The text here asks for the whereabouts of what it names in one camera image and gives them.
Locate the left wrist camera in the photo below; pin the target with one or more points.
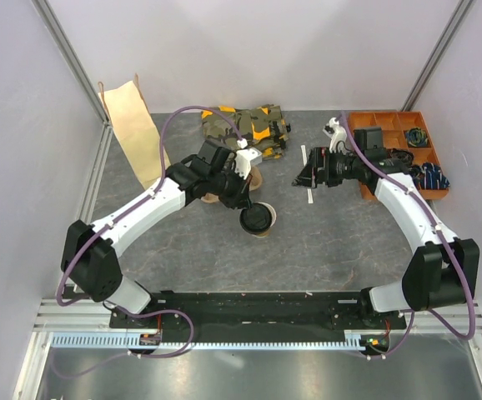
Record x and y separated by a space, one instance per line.
246 158

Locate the aluminium frame post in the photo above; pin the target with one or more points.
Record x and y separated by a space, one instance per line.
65 47
435 57

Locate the brown paper bag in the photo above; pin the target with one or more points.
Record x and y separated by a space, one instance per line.
134 130

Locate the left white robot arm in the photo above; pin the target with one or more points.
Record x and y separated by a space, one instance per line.
91 251

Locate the camouflage folded cloth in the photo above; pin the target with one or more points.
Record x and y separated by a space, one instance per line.
264 128

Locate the brown paper coffee cup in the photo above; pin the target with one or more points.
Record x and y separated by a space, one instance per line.
261 217

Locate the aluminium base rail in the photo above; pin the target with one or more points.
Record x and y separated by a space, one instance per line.
90 316

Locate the blue yellow rolled sock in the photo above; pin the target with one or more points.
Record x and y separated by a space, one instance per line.
416 137

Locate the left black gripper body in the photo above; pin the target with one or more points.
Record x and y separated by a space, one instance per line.
234 187

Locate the dark brown rolled sock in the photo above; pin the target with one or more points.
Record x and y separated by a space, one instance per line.
402 155

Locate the white slotted cable duct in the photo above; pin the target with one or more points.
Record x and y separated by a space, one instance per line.
137 341

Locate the white wrapped straw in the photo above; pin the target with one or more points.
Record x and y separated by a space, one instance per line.
305 159

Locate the left aluminium frame post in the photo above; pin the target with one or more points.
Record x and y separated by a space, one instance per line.
65 47

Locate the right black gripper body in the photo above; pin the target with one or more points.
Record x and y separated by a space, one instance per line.
323 158

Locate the cardboard cup carrier tray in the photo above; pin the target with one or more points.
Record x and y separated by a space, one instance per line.
255 182

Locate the right aluminium frame post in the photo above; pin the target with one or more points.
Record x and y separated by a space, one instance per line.
435 57

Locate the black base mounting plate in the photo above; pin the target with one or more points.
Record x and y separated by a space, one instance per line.
259 317

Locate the orange compartment organizer tray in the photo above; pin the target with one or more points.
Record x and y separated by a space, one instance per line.
393 125

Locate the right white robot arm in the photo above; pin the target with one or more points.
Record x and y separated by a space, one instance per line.
444 267

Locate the blue white striped sock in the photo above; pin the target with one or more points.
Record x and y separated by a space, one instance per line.
432 177

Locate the black plastic cup lid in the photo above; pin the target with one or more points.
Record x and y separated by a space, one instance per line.
243 218

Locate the dark blue patterned sock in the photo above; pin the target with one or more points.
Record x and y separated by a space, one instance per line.
416 172

